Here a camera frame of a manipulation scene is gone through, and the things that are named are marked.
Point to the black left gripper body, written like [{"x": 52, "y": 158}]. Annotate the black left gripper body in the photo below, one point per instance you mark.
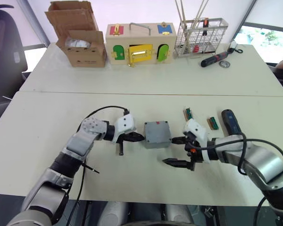
[{"x": 121, "y": 147}]

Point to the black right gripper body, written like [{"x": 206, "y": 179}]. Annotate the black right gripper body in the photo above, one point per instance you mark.
[{"x": 193, "y": 155}]

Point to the grey box lid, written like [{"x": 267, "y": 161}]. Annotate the grey box lid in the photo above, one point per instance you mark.
[{"x": 156, "y": 131}]

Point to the grey plastic junction box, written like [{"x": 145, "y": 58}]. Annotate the grey plastic junction box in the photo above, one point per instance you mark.
[{"x": 156, "y": 145}]

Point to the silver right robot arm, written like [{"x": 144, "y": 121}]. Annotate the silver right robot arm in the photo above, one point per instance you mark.
[{"x": 261, "y": 162}]

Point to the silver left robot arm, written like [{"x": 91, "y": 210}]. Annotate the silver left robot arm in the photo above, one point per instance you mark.
[{"x": 85, "y": 139}]

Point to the blue black electric screwdriver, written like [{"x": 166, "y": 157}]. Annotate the blue black electric screwdriver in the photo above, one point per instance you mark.
[{"x": 232, "y": 123}]

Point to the red black screwdriver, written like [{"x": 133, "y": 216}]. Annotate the red black screwdriver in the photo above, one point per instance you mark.
[{"x": 214, "y": 59}]

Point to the brown cardboard box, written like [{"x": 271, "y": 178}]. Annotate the brown cardboard box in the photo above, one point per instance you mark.
[{"x": 85, "y": 55}]

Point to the wooden lock toy box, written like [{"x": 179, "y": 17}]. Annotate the wooden lock toy box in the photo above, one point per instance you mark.
[{"x": 141, "y": 40}]

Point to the green terminal block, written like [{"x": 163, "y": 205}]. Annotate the green terminal block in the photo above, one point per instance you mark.
[
  {"x": 188, "y": 114},
  {"x": 213, "y": 123}
]

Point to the grey rounded robot leg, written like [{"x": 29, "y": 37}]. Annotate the grey rounded robot leg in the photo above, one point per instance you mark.
[
  {"x": 113, "y": 214},
  {"x": 179, "y": 215}
]

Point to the yellow door with latch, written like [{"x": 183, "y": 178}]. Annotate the yellow door with latch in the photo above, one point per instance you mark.
[{"x": 140, "y": 53}]

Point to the green open arched door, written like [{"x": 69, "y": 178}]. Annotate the green open arched door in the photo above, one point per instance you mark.
[{"x": 164, "y": 52}]

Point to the round metal disc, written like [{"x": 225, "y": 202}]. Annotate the round metal disc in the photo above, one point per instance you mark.
[{"x": 224, "y": 64}]

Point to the small red item in rack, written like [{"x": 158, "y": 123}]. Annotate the small red item in rack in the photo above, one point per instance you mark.
[{"x": 196, "y": 48}]

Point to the red panel with latch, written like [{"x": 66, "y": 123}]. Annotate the red panel with latch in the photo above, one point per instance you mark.
[{"x": 116, "y": 30}]

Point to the white power adapter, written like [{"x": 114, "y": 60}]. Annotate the white power adapter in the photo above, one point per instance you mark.
[{"x": 232, "y": 46}]

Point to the clear plastic bag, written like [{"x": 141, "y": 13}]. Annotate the clear plastic bag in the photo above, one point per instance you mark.
[{"x": 77, "y": 43}]

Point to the blue panel with padlock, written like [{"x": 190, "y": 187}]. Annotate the blue panel with padlock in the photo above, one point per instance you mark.
[{"x": 165, "y": 28}]

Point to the orange black clip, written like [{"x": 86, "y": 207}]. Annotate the orange black clip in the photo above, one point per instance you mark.
[{"x": 205, "y": 24}]

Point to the thin wooden sticks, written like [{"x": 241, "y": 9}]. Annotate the thin wooden sticks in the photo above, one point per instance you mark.
[{"x": 181, "y": 14}]

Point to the black office chair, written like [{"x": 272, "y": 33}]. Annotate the black office chair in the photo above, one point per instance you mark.
[{"x": 4, "y": 58}]

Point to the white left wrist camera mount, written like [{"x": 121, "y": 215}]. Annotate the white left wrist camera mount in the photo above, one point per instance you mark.
[{"x": 126, "y": 123}]

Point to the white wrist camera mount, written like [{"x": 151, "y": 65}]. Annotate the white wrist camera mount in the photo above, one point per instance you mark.
[
  {"x": 126, "y": 123},
  {"x": 198, "y": 130}
]

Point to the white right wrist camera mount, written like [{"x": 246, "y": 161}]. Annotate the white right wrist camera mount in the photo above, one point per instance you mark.
[{"x": 198, "y": 130}]

